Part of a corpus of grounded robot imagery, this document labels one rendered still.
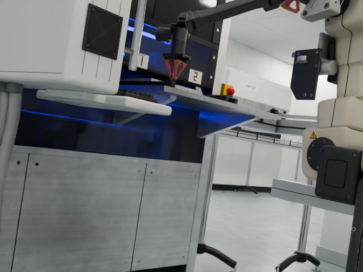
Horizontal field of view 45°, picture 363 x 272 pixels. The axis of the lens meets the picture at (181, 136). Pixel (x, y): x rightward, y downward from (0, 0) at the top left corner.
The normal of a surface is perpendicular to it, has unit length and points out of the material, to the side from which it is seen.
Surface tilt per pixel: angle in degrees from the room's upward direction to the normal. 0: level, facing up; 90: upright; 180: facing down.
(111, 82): 90
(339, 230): 90
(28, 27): 90
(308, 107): 90
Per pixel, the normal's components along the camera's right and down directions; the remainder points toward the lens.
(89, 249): 0.68, 0.10
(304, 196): -0.72, -0.11
